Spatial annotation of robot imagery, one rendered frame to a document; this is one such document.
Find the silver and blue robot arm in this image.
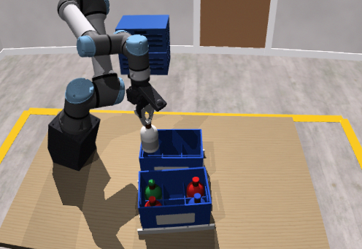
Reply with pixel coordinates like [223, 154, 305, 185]
[57, 0, 167, 135]

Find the green bottle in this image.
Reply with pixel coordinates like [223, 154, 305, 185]
[144, 180, 163, 200]

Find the red bottle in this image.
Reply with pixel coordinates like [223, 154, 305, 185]
[145, 196, 162, 207]
[187, 177, 204, 198]

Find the blue crate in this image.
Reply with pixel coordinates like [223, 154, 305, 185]
[139, 129, 204, 171]
[138, 167, 212, 229]

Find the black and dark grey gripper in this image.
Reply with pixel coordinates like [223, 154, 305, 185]
[126, 74, 155, 127]

